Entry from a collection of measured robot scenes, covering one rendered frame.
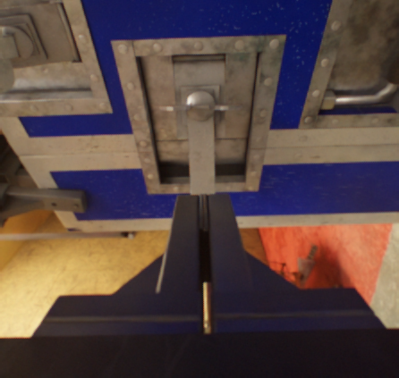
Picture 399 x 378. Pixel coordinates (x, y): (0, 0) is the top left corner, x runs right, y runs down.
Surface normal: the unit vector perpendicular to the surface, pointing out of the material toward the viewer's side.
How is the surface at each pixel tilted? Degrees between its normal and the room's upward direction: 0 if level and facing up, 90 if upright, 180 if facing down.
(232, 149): 90
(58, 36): 105
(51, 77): 90
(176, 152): 90
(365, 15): 90
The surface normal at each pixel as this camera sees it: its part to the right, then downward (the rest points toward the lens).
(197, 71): 0.00, 0.29
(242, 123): 0.01, 0.73
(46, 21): 0.27, 0.70
